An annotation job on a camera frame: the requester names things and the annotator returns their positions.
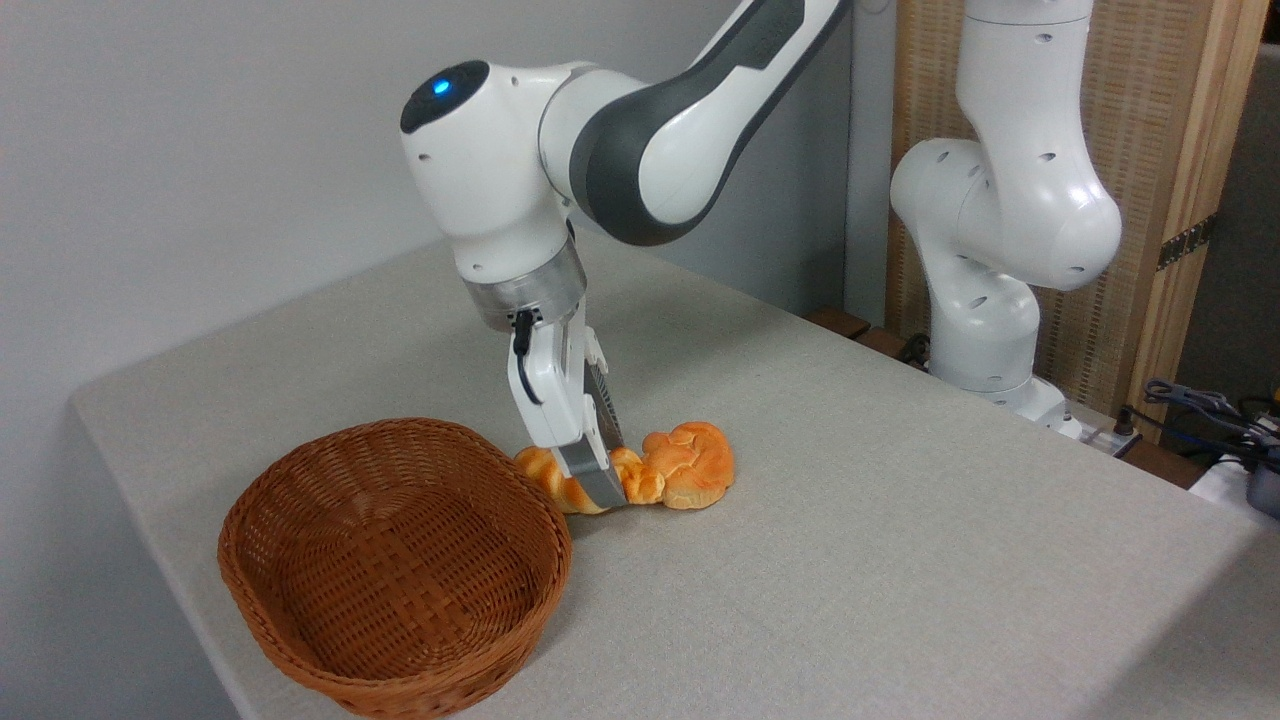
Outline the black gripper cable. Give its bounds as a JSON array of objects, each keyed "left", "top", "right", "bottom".
[{"left": 511, "top": 308, "right": 547, "bottom": 407}]

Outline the white power strip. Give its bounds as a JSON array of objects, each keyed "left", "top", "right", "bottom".
[{"left": 1058, "top": 400, "right": 1143, "bottom": 459}]

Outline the striped golden bread loaf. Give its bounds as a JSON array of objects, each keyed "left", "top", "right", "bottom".
[{"left": 513, "top": 445, "right": 667, "bottom": 516}]

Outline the brown woven wicker basket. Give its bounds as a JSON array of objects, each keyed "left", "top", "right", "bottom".
[{"left": 217, "top": 417, "right": 574, "bottom": 720}]

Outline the round orange bread roll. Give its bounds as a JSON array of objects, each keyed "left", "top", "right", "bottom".
[{"left": 640, "top": 421, "right": 736, "bottom": 512}]

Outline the dark metal screen hinge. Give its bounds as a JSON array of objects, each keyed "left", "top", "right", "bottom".
[{"left": 1156, "top": 212, "right": 1219, "bottom": 272}]

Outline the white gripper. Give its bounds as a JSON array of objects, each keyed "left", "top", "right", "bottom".
[{"left": 505, "top": 299, "right": 630, "bottom": 510}]

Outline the wooden woven screen panel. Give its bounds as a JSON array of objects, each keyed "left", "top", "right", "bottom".
[{"left": 885, "top": 0, "right": 1272, "bottom": 443}]

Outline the blue-gray cable bundle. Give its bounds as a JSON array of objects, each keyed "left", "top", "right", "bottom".
[{"left": 1143, "top": 378, "right": 1280, "bottom": 471}]

